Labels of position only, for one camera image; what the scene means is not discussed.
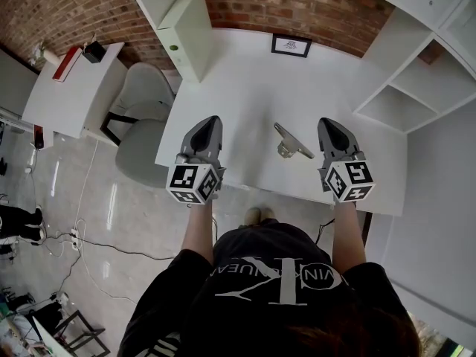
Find white vase with flowers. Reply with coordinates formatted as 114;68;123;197
34;45;57;62

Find black framed window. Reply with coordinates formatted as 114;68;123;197
407;310;476;357

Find small black box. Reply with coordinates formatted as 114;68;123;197
81;40;107;65

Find black table leg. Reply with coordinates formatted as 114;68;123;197
361;210;374;245

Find tall white box, green button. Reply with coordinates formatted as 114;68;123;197
156;0;213;84

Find black floor cable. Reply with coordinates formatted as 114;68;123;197
77;235;176;263

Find grey chair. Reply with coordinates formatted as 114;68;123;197
100;62;176;187

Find black framed picture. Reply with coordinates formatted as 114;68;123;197
270;33;314;60

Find person's black printed t-shirt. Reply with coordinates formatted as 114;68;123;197
118;251;421;357

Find person's left forearm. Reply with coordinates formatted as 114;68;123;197
181;202;216;266

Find grey cabinet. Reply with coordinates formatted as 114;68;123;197
0;48;40;115

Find black stool frame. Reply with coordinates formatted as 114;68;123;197
51;309;112;357

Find person's right forearm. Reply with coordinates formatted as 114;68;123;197
330;202;368;279

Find thin black cable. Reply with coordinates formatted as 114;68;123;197
315;217;336;245

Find white side desk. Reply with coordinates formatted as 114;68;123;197
21;41;126;141

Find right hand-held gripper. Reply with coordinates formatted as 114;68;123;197
317;117;376;204

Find white floor cable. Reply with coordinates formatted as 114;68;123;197
73;138;139;305

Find person's black trousers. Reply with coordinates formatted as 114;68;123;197
213;219;332;277

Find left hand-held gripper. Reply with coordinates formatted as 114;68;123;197
165;115;227;206

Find red book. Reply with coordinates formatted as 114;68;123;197
51;46;83;83

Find white shelf unit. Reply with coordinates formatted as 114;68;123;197
118;0;476;133

